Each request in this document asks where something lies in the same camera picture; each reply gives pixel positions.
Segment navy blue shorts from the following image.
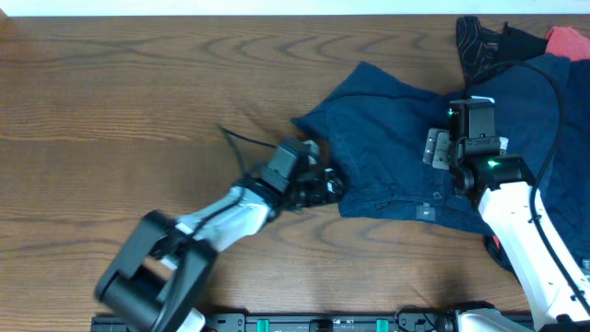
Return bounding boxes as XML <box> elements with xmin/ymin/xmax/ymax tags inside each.
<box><xmin>289</xmin><ymin>53</ymin><xmax>575</xmax><ymax>236</ymax></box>

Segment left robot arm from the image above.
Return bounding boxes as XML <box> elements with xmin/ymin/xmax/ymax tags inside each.
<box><xmin>94</xmin><ymin>138</ymin><xmax>347</xmax><ymax>331</ymax></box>

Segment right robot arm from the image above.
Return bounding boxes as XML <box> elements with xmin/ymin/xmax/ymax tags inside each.
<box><xmin>424</xmin><ymin>98</ymin><xmax>589</xmax><ymax>331</ymax></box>

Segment black patterned garment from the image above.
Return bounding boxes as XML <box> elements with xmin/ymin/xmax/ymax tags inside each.
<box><xmin>455</xmin><ymin>16</ymin><xmax>502</xmax><ymax>84</ymax></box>

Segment plain black garment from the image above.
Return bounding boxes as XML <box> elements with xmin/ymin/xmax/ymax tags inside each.
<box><xmin>495</xmin><ymin>23</ymin><xmax>548</xmax><ymax>63</ymax></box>

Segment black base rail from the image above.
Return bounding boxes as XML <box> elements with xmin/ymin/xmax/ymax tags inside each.
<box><xmin>89</xmin><ymin>311</ymin><xmax>536</xmax><ymax>332</ymax></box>

